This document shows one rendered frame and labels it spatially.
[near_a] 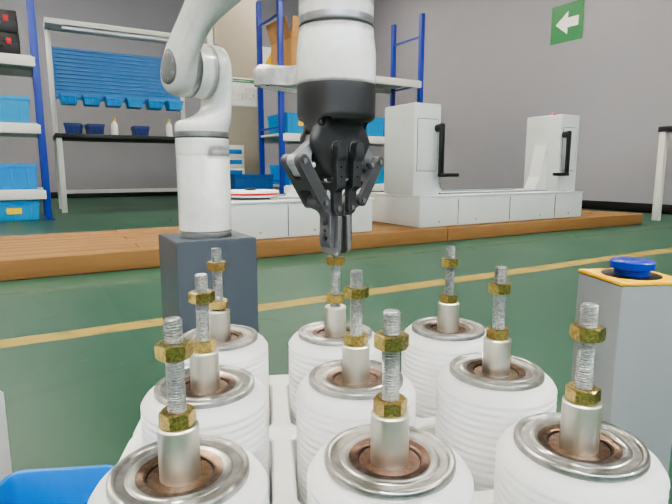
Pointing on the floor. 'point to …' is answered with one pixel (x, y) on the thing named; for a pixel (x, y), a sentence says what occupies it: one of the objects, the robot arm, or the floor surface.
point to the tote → (251, 181)
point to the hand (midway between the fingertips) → (336, 233)
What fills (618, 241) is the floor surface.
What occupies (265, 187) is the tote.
